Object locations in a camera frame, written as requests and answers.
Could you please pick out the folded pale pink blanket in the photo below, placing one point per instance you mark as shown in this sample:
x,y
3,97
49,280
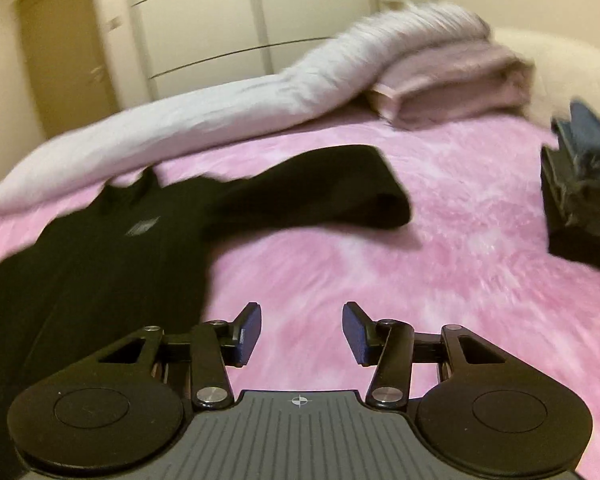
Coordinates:
x,y
460,85

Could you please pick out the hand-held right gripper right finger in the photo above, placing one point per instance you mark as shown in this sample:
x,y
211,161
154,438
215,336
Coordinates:
x,y
356,332

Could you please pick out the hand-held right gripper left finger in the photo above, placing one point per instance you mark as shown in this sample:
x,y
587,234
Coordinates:
x,y
250,332

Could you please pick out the white wardrobe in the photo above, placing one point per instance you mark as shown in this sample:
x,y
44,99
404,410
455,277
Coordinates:
x,y
240,15

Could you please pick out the cream headboard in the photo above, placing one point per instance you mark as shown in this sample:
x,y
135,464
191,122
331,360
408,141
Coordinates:
x,y
570,65

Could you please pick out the grey striped quilt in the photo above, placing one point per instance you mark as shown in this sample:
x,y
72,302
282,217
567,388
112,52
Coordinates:
x,y
230,110

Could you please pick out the grey light switch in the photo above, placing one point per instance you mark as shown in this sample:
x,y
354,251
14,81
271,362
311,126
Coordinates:
x,y
114,24

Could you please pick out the black garment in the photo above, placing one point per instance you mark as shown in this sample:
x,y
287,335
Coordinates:
x,y
105,270

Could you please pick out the folded dark clothes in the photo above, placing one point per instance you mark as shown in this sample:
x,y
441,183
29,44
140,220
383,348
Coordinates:
x,y
580,210

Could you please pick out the brown wooden door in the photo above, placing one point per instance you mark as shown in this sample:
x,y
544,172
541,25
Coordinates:
x,y
60,50

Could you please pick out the folded blue jeans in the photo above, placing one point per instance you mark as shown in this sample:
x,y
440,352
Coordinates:
x,y
592,132

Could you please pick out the pink floral bed sheet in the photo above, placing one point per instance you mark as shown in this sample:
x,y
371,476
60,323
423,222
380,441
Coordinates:
x,y
455,270

